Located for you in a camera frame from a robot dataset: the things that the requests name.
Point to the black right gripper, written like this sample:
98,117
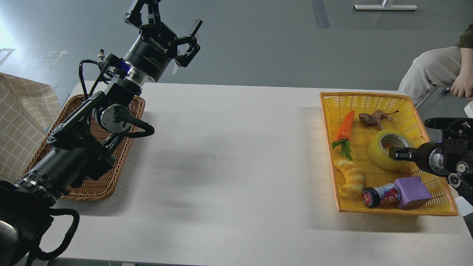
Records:
428,157

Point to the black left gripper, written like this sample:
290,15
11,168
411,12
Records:
154,48

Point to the yellow tape roll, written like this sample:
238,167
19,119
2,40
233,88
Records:
380,156

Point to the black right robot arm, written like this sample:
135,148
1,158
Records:
451,158

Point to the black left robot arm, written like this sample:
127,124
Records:
84,143

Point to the person's lower hand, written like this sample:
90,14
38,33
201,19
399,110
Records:
463,86

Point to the small dark red-labelled jar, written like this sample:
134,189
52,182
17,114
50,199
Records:
374,197

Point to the brown toy animal figure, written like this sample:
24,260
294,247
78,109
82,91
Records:
375,118

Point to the purple foam block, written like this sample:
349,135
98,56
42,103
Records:
414,193

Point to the yellow plastic basket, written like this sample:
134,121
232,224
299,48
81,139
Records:
360,128

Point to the yellow toy croissant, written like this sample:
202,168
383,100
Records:
354,178

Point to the orange toy carrot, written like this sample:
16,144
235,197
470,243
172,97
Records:
343,136

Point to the person in beige trousers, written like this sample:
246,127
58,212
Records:
439,67

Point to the beige checkered cloth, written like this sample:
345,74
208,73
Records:
27,110

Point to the white stand base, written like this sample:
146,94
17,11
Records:
385,5

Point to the brown wicker basket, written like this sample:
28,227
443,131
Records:
101,189

